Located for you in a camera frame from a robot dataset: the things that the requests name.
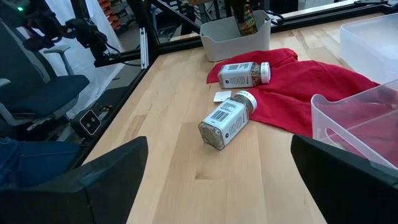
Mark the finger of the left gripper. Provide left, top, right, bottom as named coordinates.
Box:
left=231, top=0, right=246, bottom=20

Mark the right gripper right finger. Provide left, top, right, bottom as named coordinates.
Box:
left=290, top=134, right=398, bottom=224

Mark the black cable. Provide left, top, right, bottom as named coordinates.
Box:
left=266, top=10, right=284, bottom=26

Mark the red cloth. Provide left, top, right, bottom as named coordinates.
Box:
left=206, top=48, right=398, bottom=169

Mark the blue office chair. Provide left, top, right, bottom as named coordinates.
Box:
left=0, top=18, right=91, bottom=131

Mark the white plastic bin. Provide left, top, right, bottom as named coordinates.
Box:
left=199, top=9, right=272, bottom=62

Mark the small black camera box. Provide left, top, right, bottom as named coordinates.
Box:
left=70, top=108, right=103, bottom=138

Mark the clear plastic bin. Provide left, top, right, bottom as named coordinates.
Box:
left=339, top=12, right=398, bottom=85
left=310, top=78, right=398, bottom=170

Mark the silver frame bracket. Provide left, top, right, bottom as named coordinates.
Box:
left=139, top=27, right=149, bottom=70

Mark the small white paper tag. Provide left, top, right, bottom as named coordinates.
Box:
left=213, top=90, right=233, bottom=103

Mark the shelf with red items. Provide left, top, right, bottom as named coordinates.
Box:
left=98, top=0, right=122, bottom=30

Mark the person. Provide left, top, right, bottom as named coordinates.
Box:
left=0, top=138, right=82, bottom=189

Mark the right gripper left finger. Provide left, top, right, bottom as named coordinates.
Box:
left=0, top=136, right=149, bottom=224

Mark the white lid spice jar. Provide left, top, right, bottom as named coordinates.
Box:
left=198, top=90, right=258, bottom=151
left=217, top=61, right=271, bottom=90

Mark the yellow lid spice jar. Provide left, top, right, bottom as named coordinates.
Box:
left=234, top=1, right=259, bottom=37

